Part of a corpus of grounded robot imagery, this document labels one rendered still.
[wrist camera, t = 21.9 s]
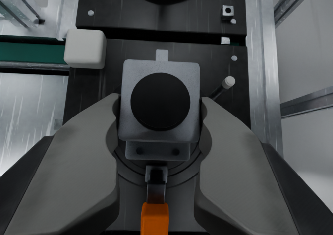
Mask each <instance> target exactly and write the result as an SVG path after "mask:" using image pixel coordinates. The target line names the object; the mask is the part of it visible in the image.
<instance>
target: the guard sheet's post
mask: <svg viewBox="0 0 333 235"><path fill-rule="evenodd" d="M40 11H41V8H40V7H39V6H38V5H37V4H36V3H35V1H34V0H0V14H1V15H3V16H4V17H5V18H6V19H7V20H9V21H10V22H11V23H12V24H13V25H14V26H16V27H25V24H26V25H27V26H28V27H34V28H38V23H39V19H38V18H37V17H36V16H40Z"/></svg>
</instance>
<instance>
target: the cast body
mask: <svg viewBox="0 0 333 235"><path fill-rule="evenodd" d="M199 99H200V67H199V64H197V63H192V62H172V61H168V50H159V49H157V50H156V61H153V60H133V59H128V60H125V62H124V64H123V74H122V87H121V101H120V114H119V127H118V136H119V139H121V140H123V141H126V150H125V156H126V158H127V159H130V160H161V161H189V159H190V143H196V142H198V140H199V130H200V103H199Z"/></svg>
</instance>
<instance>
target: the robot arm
mask: <svg viewBox="0 0 333 235"><path fill-rule="evenodd" d="M120 101H121V94H118V93H112V94H110V95H108V96H106V97H105V98H103V99H101V100H100V101H98V102H96V103H95V104H93V105H91V106H90V107H88V108H86V109H85V110H83V111H81V112H80V113H78V114H77V115H76V116H74V117H73V118H72V119H70V120H69V121H68V122H67V123H66V124H64V125H63V126H62V127H61V128H60V129H59V130H58V131H57V132H56V133H55V134H54V135H53V136H44V137H43V138H42V139H40V140H39V141H38V142H37V143H36V144H35V145H34V146H33V147H32V148H31V149H30V150H29V151H28V152H26V153H25V154H24V155H23V156H22V157H21V158H20V159H19V160H18V161H17V162H16V163H15V164H13V165H12V166H11V167H10V168H9V169H8V170H7V171H6V172H5V173H4V174H3V175H2V176H0V235H99V234H100V233H101V232H102V231H104V230H105V229H106V228H107V227H108V226H110V225H111V224H112V223H113V222H114V221H115V220H116V219H117V218H118V216H119V209H120V188H119V180H118V171H117V162H116V159H115V157H114V156H113V155H112V153H113V152H114V150H115V148H116V147H117V146H118V134H117V125H118V123H119V114H120ZM199 103H200V127H201V129H202V131H201V136H200V141H199V149H200V150H201V152H202V153H203V155H204V160H203V161H202V162H201V163H200V168H199V173H198V178H197V182H196V187H195V193H194V218H195V220H196V221H197V223H198V224H199V225H200V226H202V227H203V228H204V229H205V230H206V231H207V232H208V233H209V234H210V235H333V213H332V212H331V211H330V209H329V208H328V207H327V206H326V205H325V203H324V202H323V201H322V200H321V199H320V198H319V197H318V196H317V195H316V193H315V192H314V191H313V190H312V189H311V188H310V187H309V186H308V185H307V184H306V182H305V181H304V180H303V179H302V178H301V177H300V176H299V175H298V174H297V173H296V172H295V170H294V169H293V168H292V167H291V166H290V165H289V164H288V163H287V162H286V161H285V160H284V158H283V157H282V156H281V155H280V154H279V153H278V152H277V151H276V150H275V149H274V147H273V146H272V145H271V144H269V143H262V142H261V141H260V140H259V138H258V137H257V136H256V135H255V134H254V133H253V132H252V131H251V130H250V129H249V128H248V127H247V126H246V125H245V124H244V123H243V122H242V121H240V120H239V119H238V118H237V117H235V116H234V115H232V114H231V113H230V112H228V111H227V110H226V109H224V108H223V107H221V106H220V105H219V104H217V103H216V102H214V101H213V100H212V99H210V98H208V97H201V98H200V99H199Z"/></svg>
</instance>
